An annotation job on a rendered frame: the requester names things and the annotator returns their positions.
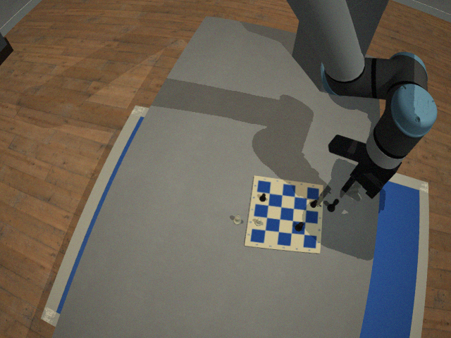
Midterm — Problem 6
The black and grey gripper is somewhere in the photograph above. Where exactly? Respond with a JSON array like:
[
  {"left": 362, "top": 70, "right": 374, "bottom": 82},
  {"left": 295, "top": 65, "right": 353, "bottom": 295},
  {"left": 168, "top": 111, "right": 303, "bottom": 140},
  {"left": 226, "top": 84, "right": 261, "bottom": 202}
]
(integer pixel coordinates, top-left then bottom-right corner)
[{"left": 340, "top": 154, "right": 402, "bottom": 201}]

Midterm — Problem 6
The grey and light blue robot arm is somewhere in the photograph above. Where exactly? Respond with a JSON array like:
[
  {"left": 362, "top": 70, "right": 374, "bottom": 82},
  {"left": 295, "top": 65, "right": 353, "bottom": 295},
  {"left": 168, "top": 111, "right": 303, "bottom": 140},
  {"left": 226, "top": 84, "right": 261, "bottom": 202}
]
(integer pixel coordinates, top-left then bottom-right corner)
[{"left": 287, "top": 0, "right": 438, "bottom": 169}]

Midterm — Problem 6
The blue and cream chessboard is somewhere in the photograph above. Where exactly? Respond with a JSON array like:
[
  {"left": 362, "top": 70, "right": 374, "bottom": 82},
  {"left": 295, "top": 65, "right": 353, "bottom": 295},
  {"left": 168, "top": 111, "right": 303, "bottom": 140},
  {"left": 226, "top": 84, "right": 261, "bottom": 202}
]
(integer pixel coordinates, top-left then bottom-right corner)
[{"left": 245, "top": 176, "right": 323, "bottom": 254}]

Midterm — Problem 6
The white bishop chess piece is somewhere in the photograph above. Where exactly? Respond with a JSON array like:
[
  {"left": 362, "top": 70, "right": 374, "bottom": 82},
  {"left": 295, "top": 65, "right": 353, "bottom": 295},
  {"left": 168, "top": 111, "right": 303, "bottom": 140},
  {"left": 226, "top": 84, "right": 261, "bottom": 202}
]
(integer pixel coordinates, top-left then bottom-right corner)
[{"left": 233, "top": 215, "right": 241, "bottom": 225}]

